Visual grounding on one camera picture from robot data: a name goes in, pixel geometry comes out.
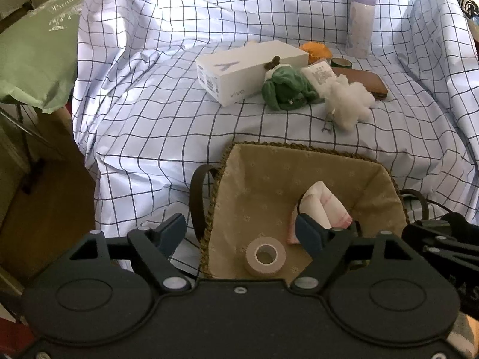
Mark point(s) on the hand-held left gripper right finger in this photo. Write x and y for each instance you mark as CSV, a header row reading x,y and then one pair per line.
x,y
310,235

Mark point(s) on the purple lidded bottle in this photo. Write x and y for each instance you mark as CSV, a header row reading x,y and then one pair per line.
x,y
359,26

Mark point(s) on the white cardboard box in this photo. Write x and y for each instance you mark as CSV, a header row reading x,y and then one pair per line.
x,y
254,67

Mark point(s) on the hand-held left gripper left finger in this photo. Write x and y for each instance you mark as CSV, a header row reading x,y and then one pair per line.
x,y
170,233

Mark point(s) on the pink and white cloth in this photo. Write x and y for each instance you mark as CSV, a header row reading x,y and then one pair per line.
x,y
325,202

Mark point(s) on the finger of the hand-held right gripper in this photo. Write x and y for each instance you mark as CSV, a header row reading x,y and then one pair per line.
x,y
426,233
452,256

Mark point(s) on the green plush toy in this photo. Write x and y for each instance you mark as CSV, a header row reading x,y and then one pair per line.
x,y
284,89

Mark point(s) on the orange knitted soft object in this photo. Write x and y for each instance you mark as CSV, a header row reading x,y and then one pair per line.
x,y
316,50

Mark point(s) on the white checked bedsheet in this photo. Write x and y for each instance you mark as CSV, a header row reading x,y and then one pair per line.
x,y
149,119

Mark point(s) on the beige tape roll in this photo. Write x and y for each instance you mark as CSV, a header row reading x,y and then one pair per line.
x,y
252,261

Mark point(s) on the dark green tape roll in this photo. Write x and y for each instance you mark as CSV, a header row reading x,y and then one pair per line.
x,y
334,63

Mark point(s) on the white tissue packet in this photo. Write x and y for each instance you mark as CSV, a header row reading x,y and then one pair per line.
x,y
322,76

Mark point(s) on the white fluffy plush toy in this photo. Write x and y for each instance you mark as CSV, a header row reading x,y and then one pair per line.
x,y
350,101

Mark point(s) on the black metal stand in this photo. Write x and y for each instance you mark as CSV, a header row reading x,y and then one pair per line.
x,y
24,138

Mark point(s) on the wicker basket with fabric liner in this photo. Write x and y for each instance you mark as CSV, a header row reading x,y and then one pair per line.
x,y
262,179

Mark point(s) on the brown leather wallet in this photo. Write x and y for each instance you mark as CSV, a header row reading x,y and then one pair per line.
x,y
366,82

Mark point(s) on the black white patterned cloth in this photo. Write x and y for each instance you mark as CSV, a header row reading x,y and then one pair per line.
x,y
467,6

